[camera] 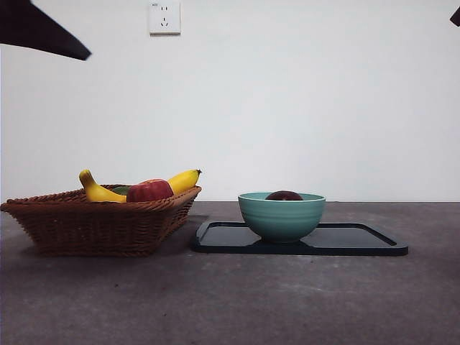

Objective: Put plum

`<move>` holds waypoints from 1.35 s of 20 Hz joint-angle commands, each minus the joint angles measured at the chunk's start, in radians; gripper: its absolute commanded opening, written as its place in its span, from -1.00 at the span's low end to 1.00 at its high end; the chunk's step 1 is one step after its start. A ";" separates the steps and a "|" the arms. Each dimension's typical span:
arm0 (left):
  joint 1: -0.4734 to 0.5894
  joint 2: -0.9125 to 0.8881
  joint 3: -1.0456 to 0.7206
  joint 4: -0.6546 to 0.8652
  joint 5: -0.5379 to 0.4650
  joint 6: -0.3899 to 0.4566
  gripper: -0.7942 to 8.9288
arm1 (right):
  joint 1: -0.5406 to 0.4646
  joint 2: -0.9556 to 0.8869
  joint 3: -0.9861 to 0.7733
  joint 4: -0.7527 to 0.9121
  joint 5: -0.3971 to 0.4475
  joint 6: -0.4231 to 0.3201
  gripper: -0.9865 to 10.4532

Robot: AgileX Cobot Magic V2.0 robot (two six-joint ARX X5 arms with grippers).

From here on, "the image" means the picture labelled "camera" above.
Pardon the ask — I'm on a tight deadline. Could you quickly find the white wall socket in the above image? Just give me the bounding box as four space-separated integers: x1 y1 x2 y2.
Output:
149 1 181 36

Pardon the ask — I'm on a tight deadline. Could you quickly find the brown wicker basket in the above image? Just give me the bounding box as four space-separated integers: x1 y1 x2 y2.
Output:
0 185 202 257

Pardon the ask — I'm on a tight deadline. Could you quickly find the dark purple plum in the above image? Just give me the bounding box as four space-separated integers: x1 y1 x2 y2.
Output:
264 190 305 201

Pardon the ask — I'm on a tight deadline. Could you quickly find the yellow banana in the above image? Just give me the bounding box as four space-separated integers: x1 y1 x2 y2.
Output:
78 168 203 204

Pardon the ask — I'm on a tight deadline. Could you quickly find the teal ribbed bowl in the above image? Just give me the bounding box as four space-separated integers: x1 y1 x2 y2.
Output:
237 192 326 244

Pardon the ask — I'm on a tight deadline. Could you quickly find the red apple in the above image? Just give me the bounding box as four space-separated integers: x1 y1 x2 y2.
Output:
126 178 175 203

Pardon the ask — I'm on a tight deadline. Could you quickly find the black rectangular tray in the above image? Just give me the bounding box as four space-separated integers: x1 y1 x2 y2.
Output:
189 220 410 257

